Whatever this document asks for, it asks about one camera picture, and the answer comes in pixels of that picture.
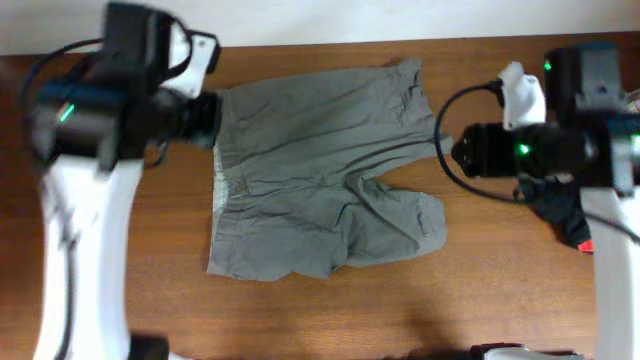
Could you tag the black garment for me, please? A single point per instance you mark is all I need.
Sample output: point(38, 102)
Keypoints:
point(558, 204)

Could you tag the grey shorts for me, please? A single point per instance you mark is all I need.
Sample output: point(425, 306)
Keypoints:
point(298, 162)

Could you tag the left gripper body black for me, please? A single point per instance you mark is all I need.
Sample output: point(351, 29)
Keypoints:
point(203, 118)

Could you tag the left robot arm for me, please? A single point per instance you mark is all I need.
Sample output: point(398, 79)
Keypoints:
point(139, 84)

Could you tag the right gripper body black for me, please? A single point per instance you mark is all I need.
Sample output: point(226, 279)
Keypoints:
point(470, 150)

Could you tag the beige crumpled garment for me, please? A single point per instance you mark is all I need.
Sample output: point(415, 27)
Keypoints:
point(633, 101)

